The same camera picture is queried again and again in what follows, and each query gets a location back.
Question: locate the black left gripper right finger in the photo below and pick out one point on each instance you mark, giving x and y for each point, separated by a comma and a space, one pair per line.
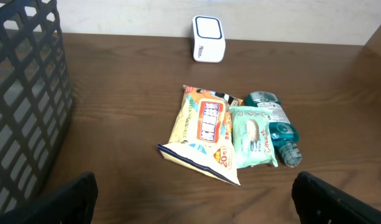
319, 202

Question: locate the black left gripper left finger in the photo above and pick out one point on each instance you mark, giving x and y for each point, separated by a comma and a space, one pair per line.
73, 203

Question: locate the teal mouthwash bottle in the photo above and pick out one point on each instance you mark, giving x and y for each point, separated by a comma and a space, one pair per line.
284, 135

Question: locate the teal package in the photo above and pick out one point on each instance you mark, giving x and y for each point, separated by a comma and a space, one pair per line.
251, 136

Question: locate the orange wiper sheet bag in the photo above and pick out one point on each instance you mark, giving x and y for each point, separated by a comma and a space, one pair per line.
201, 138

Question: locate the white black barcode scanner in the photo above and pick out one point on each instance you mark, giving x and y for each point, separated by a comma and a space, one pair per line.
208, 40

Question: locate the grey plastic basket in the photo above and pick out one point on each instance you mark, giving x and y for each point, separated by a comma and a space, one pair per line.
35, 97

